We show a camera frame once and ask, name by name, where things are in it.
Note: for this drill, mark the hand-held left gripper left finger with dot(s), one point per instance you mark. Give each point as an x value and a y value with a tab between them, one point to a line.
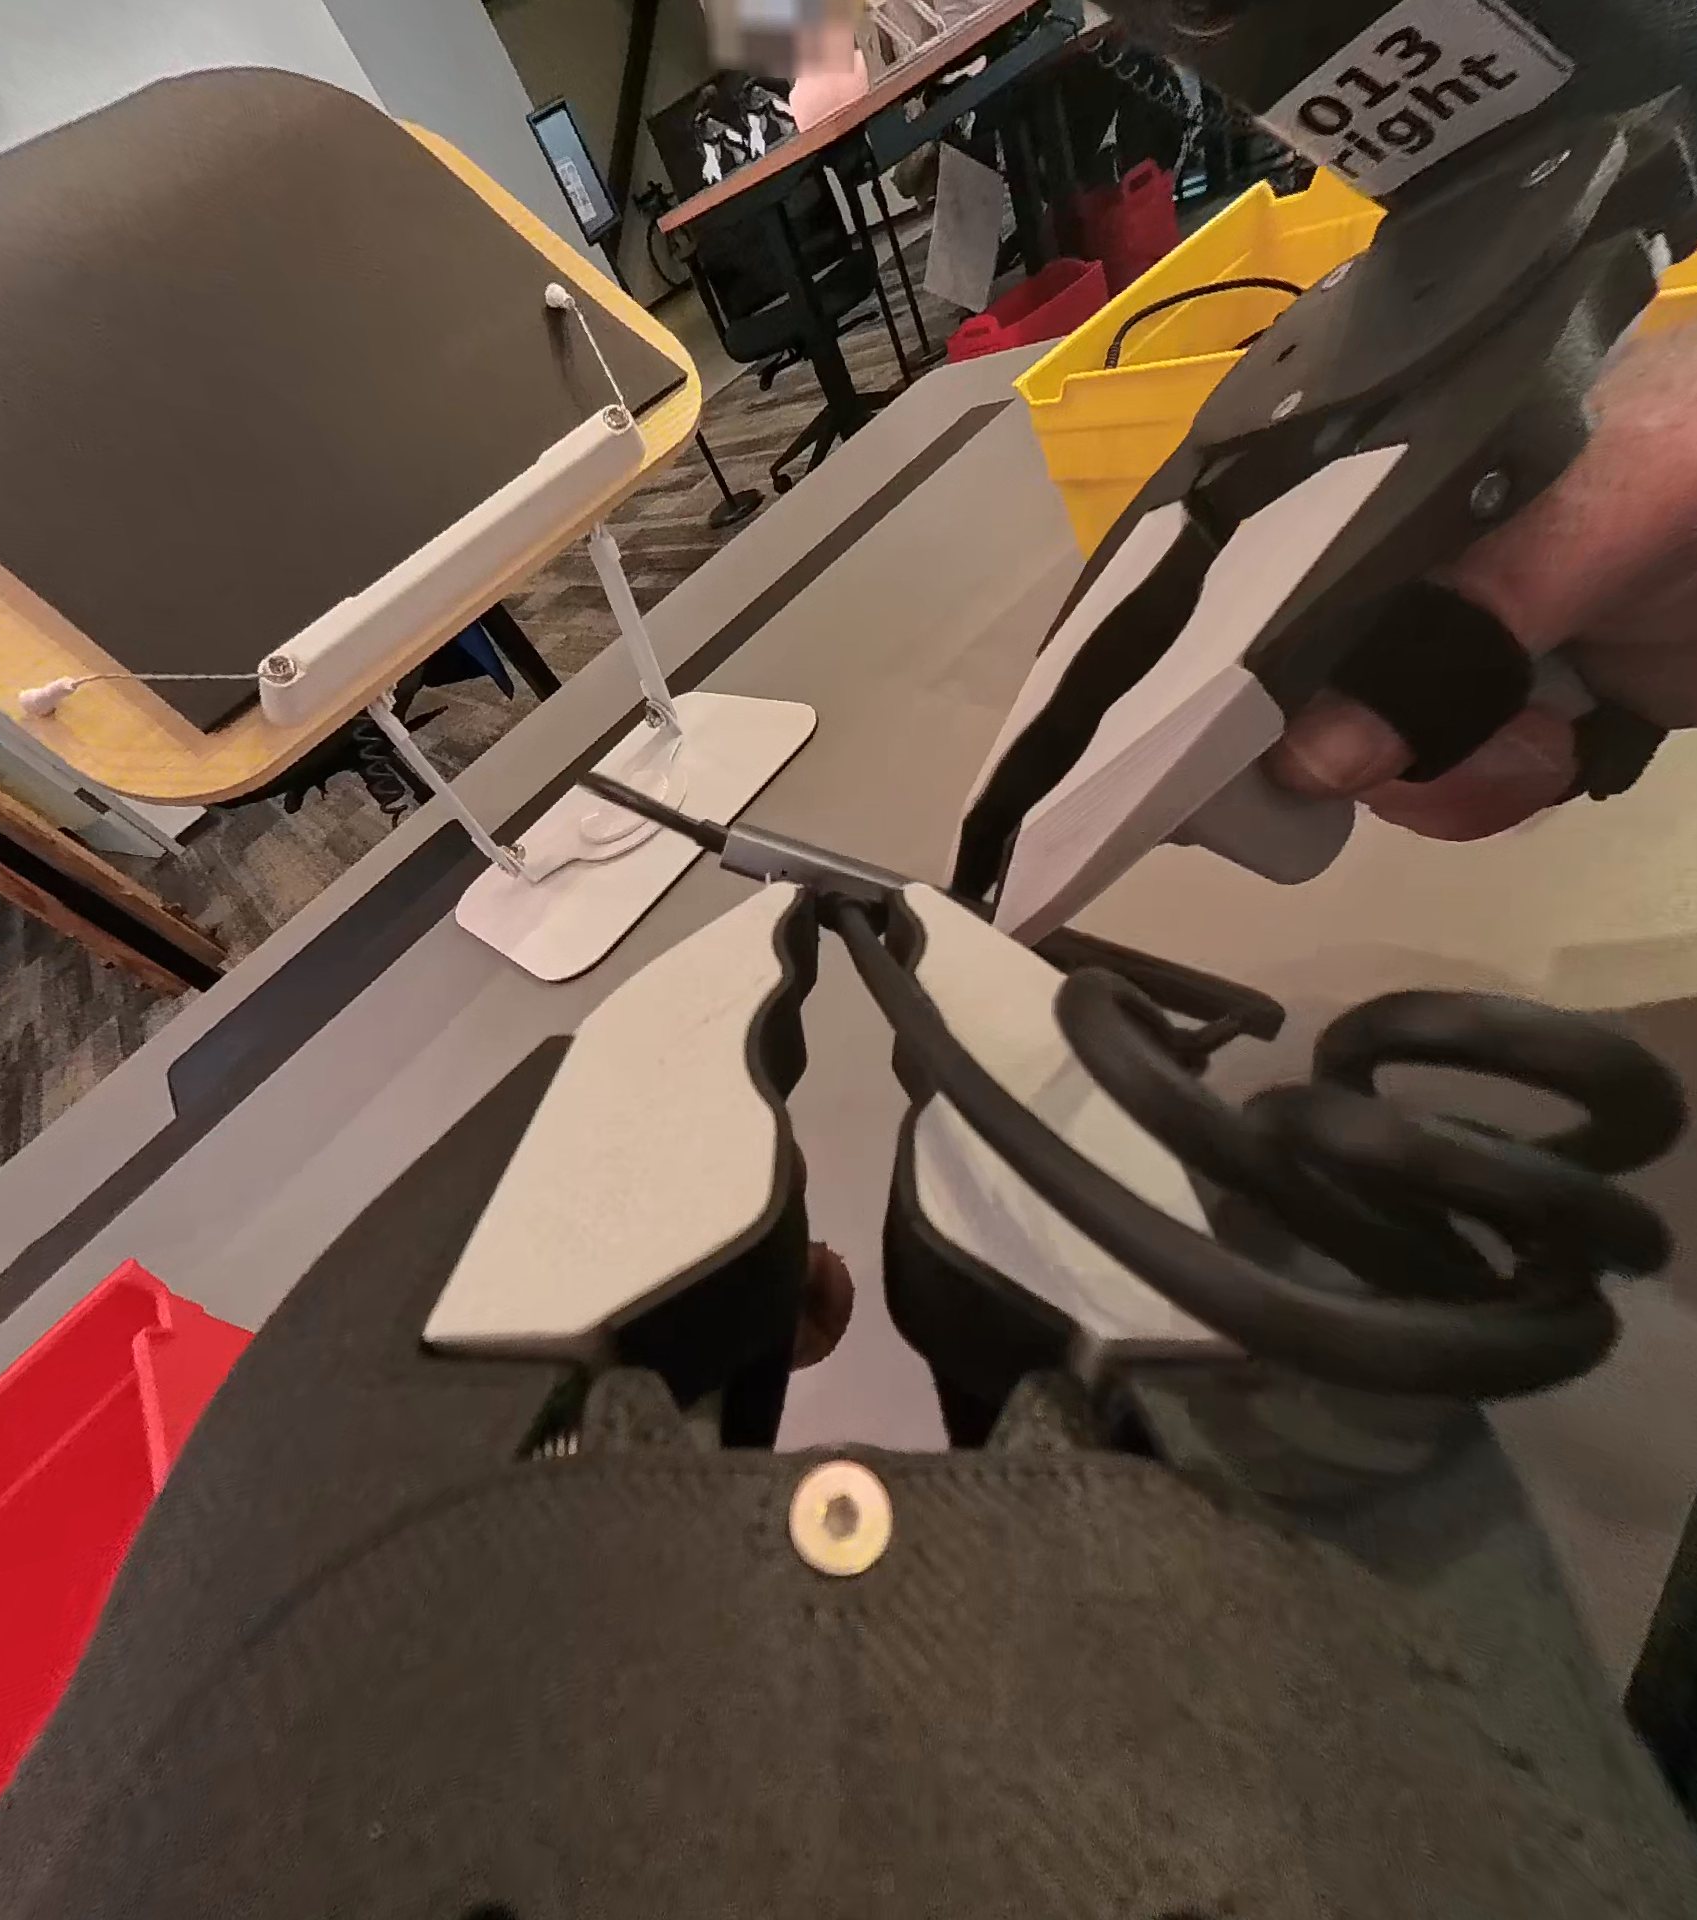
623	1185

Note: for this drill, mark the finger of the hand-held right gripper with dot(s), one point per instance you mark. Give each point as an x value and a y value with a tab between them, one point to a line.
1164	765
1102	614

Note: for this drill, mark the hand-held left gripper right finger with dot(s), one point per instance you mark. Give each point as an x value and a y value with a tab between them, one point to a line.
982	1261

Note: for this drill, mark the grey lettered USB hub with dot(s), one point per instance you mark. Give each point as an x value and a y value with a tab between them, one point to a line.
789	854

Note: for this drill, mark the yellow plastic bin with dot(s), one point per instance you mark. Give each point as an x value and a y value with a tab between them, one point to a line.
1118	434

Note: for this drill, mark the small red bin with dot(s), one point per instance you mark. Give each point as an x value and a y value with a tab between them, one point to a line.
1125	224
1034	314

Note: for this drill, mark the white paper sheet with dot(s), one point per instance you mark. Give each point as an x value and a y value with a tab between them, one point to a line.
970	224

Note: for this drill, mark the metal stand rod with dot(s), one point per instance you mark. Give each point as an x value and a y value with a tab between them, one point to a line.
442	788
631	631

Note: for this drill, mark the long wooden table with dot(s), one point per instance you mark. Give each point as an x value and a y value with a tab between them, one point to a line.
848	135

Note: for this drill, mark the wooden framed dark board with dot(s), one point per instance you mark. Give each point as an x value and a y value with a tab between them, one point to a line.
189	374

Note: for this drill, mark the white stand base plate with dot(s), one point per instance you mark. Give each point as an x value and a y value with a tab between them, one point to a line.
698	795

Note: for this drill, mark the wooden rail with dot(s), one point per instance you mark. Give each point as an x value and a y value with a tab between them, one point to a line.
39	884

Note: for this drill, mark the small wall screen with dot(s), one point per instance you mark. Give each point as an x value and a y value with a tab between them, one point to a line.
574	165

